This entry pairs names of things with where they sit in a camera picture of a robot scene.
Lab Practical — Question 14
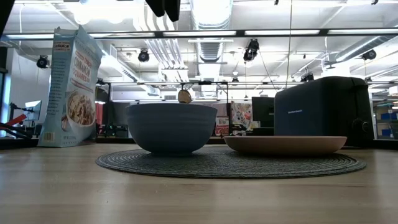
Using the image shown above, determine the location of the thin hanging cable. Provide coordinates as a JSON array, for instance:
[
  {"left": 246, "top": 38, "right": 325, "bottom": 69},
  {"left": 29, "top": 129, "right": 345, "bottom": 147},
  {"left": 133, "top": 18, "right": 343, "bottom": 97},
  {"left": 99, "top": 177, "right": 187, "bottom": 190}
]
[{"left": 285, "top": 0, "right": 294, "bottom": 91}]

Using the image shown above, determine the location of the shelf with blue bins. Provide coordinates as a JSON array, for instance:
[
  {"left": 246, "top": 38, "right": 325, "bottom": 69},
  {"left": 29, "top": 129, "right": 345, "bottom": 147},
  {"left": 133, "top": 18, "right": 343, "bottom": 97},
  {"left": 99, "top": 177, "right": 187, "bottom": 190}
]
[{"left": 372, "top": 101, "right": 398, "bottom": 140}]

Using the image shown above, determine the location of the black two-slot toaster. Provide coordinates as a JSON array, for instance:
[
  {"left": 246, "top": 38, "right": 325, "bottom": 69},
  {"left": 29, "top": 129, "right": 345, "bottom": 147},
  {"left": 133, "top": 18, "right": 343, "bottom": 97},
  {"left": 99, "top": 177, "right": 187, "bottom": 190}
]
[{"left": 274, "top": 76, "right": 376, "bottom": 147}]

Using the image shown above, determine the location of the pink plate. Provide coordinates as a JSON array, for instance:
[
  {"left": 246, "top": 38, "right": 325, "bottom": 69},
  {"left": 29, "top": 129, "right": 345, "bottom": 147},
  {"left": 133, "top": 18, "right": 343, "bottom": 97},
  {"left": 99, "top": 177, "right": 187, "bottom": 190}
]
[{"left": 223, "top": 136, "right": 348, "bottom": 156}]

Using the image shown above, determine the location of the black overhead light bar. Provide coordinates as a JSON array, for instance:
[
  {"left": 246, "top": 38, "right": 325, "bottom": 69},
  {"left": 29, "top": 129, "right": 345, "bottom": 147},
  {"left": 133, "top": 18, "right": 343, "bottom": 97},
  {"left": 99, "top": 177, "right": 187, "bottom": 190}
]
[{"left": 0, "top": 29, "right": 398, "bottom": 40}]

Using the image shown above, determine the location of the red frame part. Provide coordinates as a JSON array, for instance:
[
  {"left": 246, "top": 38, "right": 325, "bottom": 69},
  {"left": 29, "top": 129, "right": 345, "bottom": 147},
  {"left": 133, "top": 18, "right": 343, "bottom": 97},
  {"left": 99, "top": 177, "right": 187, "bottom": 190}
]
[{"left": 0, "top": 113, "right": 27, "bottom": 131}]

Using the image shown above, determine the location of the black background monitor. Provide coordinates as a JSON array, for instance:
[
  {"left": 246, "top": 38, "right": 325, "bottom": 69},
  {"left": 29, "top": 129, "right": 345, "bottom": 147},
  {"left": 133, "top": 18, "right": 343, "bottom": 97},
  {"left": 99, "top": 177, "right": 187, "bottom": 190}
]
[{"left": 251, "top": 96, "right": 276, "bottom": 128}]

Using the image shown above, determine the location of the red printed box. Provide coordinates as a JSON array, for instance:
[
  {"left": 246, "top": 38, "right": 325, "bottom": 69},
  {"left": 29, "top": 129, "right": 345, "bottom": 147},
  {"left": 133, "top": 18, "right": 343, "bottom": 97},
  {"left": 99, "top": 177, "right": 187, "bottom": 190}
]
[{"left": 214, "top": 116, "right": 231, "bottom": 137}]

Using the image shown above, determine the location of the colourful printed poster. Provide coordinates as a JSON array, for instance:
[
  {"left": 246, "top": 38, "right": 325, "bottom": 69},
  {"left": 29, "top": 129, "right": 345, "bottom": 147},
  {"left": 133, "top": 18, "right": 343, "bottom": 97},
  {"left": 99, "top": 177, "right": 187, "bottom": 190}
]
[{"left": 230, "top": 101, "right": 253, "bottom": 131}]

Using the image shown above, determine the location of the black aluminium table frame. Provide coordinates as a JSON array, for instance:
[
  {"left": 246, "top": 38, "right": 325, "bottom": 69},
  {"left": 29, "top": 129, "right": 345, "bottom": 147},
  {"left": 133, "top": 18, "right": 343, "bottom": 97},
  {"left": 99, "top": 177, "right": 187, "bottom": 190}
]
[{"left": 0, "top": 136, "right": 398, "bottom": 150}]

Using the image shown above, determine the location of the blue cinnamon cereal box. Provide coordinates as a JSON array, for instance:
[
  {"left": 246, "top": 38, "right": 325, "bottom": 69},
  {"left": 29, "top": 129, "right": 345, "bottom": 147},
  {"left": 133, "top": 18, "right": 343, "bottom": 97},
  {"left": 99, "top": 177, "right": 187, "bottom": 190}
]
[{"left": 37, "top": 25, "right": 104, "bottom": 149}]

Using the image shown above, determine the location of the grey round woven placemat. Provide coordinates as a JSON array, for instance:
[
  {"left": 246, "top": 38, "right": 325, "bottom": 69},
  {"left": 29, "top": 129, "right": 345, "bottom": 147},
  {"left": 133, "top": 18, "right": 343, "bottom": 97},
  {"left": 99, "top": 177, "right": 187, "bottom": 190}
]
[{"left": 95, "top": 146, "right": 367, "bottom": 180}]

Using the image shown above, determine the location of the silver ventilation duct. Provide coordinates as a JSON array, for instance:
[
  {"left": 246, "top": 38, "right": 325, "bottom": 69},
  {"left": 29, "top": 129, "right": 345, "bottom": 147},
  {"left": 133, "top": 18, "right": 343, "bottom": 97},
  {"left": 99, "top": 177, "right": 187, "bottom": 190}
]
[{"left": 189, "top": 0, "right": 234, "bottom": 63}]

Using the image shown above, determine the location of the small lit background monitor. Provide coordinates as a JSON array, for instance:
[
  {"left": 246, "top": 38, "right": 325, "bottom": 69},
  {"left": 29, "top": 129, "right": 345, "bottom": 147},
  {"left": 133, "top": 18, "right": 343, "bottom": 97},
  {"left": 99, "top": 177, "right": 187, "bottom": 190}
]
[{"left": 24, "top": 100, "right": 43, "bottom": 122}]

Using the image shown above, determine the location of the blue bowl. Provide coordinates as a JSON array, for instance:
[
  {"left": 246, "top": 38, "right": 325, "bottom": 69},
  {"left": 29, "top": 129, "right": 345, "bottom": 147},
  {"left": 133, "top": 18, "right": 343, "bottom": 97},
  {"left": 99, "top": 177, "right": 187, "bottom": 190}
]
[{"left": 126, "top": 103, "right": 218, "bottom": 156}]

